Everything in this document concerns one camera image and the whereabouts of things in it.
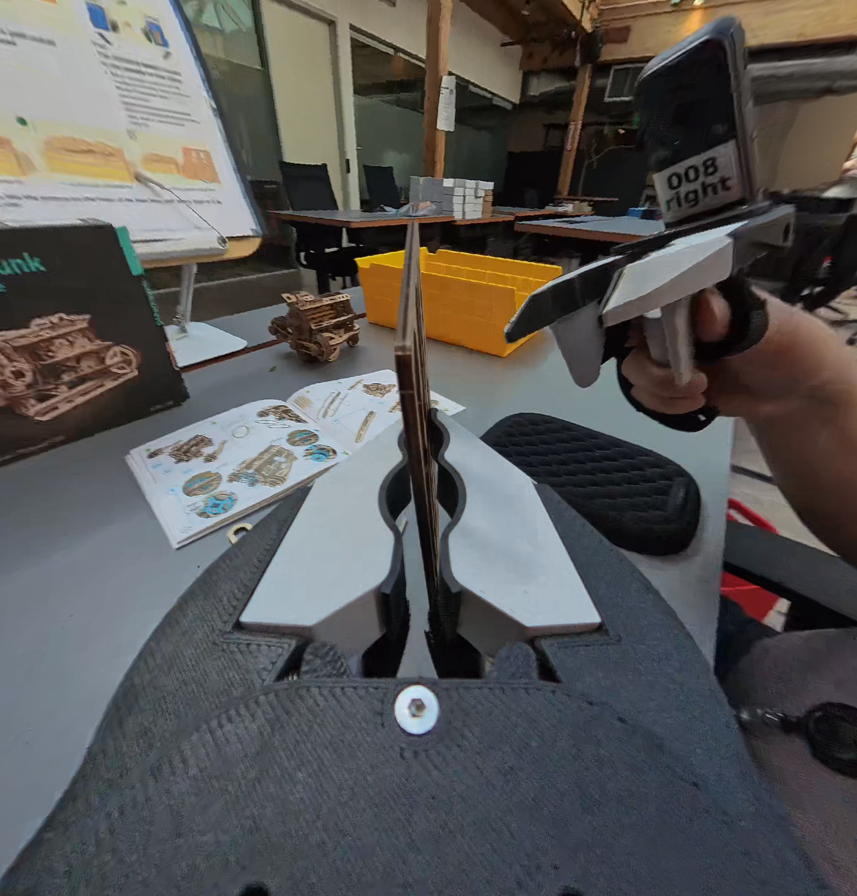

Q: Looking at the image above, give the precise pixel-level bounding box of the illustrated instruction booklet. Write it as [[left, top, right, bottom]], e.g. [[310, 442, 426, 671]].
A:
[[126, 370, 466, 549]]

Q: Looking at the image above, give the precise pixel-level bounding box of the yellow plastic bin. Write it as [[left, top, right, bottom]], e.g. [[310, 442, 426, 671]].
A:
[[355, 247, 564, 358]]

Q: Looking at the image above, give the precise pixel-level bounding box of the person's right hand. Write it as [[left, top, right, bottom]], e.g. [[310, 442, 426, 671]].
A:
[[620, 287, 857, 422]]

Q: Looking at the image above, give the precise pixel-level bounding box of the thin wooden parts sheet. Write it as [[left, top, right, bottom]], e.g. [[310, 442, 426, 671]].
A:
[[393, 219, 448, 631]]

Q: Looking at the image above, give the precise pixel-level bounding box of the black office chair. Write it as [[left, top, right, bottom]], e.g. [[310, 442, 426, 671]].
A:
[[362, 164, 405, 211], [280, 161, 344, 295]]

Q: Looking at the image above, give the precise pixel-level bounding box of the dark office table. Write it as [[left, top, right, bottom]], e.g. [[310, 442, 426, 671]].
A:
[[514, 213, 667, 266], [269, 207, 523, 295]]

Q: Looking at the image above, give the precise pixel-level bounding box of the black mesh wrist rest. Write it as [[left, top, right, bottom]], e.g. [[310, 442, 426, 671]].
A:
[[481, 412, 702, 557]]

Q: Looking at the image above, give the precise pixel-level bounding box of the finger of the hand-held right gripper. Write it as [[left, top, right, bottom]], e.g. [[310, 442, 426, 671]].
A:
[[504, 255, 632, 388], [598, 225, 737, 328]]

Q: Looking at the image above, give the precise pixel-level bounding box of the black badge reel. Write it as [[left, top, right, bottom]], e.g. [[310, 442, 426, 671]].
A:
[[739, 702, 857, 779]]

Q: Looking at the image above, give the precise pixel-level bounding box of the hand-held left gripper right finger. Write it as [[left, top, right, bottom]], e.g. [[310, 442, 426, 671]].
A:
[[428, 409, 604, 673]]

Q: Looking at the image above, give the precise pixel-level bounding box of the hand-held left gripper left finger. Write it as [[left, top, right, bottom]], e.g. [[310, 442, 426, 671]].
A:
[[238, 416, 429, 678]]

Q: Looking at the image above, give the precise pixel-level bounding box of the instruction board on white stand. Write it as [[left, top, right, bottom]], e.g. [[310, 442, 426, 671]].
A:
[[0, 0, 265, 370]]

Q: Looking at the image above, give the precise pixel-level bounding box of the wall vent grille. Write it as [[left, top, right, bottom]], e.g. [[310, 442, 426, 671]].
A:
[[603, 63, 646, 102]]

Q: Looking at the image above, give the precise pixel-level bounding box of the black model kit box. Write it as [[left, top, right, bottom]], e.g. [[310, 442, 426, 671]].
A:
[[0, 220, 190, 473]]

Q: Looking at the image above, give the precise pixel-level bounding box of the red object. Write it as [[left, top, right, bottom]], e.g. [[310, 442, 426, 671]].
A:
[[721, 498, 793, 622]]

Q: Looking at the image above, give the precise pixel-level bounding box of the stack of grey boxes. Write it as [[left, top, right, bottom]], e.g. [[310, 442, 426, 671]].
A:
[[409, 175, 495, 218]]

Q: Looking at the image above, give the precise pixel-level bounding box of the assembled wooden model vehicle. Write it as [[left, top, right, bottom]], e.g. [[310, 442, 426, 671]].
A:
[[269, 290, 368, 364]]

